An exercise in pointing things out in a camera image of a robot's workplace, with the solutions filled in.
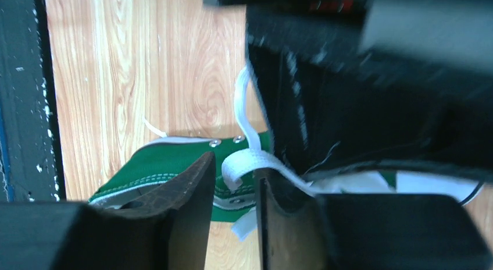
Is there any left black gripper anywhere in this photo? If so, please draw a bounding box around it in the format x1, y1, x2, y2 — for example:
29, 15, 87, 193
203, 0, 492, 182

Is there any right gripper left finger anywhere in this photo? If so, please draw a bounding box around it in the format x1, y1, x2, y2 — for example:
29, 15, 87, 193
1, 152, 216, 269

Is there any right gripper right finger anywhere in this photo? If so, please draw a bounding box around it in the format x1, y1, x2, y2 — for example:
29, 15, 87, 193
255, 169, 492, 269

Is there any green canvas sneaker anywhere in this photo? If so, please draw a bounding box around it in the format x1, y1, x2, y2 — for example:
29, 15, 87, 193
89, 136, 483, 222

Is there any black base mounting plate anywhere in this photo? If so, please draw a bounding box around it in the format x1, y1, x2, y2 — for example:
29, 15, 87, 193
1, 0, 66, 202

